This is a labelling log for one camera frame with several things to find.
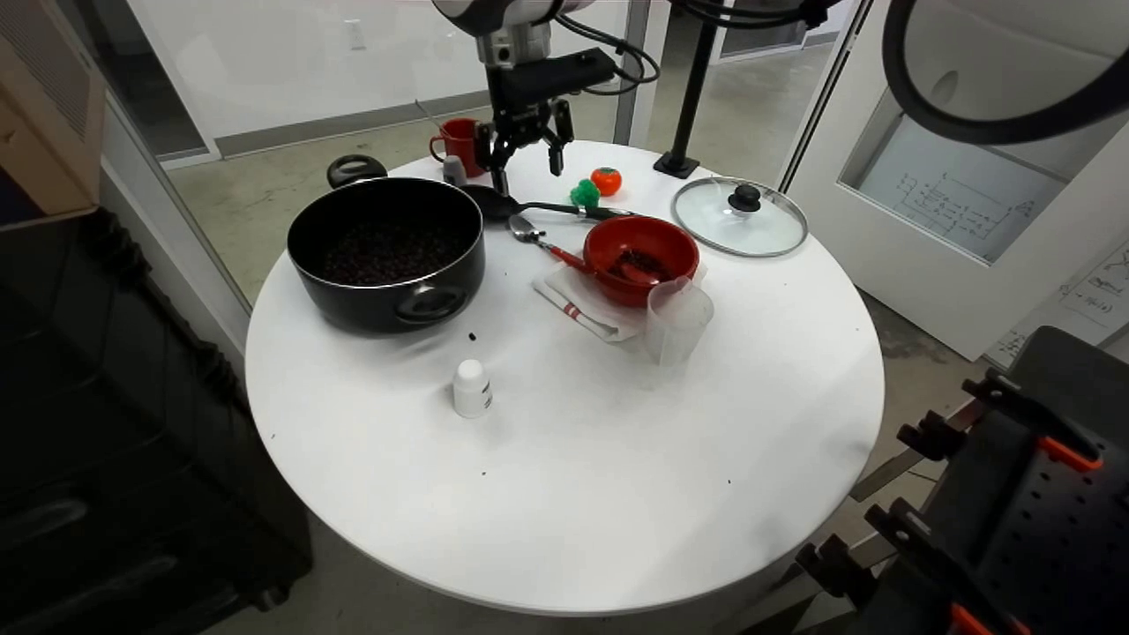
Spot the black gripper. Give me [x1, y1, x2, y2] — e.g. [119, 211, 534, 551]
[476, 27, 621, 198]

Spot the clear plastic measuring jug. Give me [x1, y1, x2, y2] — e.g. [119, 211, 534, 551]
[639, 277, 721, 371]

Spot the red bowl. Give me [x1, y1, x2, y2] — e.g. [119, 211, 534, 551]
[580, 211, 706, 314]

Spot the black cooking pot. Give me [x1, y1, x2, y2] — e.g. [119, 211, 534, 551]
[281, 150, 487, 340]

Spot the glass pot lid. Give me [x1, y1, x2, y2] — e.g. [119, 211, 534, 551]
[668, 175, 810, 262]

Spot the black ladle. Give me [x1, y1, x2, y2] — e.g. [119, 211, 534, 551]
[463, 187, 616, 229]

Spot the red mug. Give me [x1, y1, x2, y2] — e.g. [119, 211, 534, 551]
[425, 117, 494, 180]

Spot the white napkin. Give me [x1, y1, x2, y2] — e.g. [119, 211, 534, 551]
[524, 262, 691, 349]

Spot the white pill bottle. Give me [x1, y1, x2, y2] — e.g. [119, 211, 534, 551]
[449, 357, 499, 424]

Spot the black perforated mounting table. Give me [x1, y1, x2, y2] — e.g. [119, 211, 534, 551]
[821, 324, 1129, 635]

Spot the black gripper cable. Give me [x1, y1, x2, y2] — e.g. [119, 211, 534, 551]
[549, 8, 662, 97]

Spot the black clamp with orange handle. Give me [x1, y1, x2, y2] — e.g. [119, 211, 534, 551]
[897, 371, 1107, 476]
[796, 496, 1030, 635]

